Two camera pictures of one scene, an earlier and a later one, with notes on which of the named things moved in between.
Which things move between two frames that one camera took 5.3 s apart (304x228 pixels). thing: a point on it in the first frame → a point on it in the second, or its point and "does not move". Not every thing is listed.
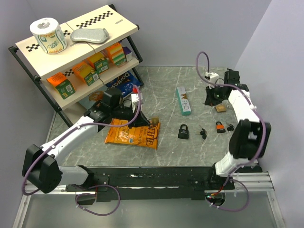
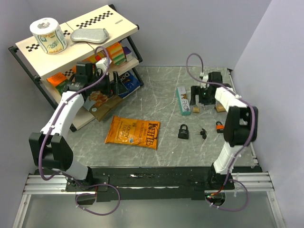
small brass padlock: x=155 y=120 → x=195 y=109
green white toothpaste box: x=185 y=106 does not move
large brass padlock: x=221 y=108 does not move
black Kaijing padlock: x=183 y=133 does not move
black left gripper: x=140 y=119 → x=116 y=84
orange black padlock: x=220 y=128 does not move
